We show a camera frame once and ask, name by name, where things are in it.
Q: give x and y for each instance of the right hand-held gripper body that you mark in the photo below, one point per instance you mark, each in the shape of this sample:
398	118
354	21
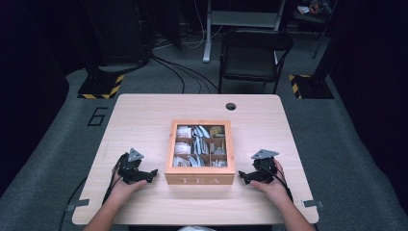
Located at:
264	170

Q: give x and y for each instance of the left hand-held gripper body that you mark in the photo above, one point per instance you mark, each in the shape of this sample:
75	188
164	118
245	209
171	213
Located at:
130	170

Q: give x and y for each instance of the pile of teabag sachets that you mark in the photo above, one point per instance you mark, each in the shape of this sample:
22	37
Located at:
183	148

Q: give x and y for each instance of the wooden box with glass lid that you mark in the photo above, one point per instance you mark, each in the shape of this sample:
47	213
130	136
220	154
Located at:
198	170

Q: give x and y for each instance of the person's right hand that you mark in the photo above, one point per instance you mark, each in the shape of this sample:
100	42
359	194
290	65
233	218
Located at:
275	191

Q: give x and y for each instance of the person's left hand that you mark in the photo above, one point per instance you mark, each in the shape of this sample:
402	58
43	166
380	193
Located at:
123	194

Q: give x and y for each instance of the yellow teabag sachet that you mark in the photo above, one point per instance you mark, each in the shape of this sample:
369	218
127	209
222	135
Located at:
217	131

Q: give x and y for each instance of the grey tape strip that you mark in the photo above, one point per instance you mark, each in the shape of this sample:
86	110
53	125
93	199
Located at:
78	203
312	203

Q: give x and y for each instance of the white cloth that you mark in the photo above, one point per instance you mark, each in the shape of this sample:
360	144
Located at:
195	228

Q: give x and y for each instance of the striped black stand base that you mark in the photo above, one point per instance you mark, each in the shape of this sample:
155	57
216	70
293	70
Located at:
99	86
312	86

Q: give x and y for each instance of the black folding chair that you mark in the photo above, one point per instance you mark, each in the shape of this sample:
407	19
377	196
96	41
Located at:
256	40

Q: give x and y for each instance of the black equipment cabinet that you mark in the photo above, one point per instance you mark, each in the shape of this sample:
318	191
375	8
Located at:
122	32

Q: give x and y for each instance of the dark side table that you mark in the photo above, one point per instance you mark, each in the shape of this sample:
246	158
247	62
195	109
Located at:
312	19

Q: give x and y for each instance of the white and orange clutter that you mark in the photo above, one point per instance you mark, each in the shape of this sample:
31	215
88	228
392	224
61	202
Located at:
308	8

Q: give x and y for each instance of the white desk frame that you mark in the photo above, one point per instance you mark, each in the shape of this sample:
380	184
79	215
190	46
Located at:
239	18

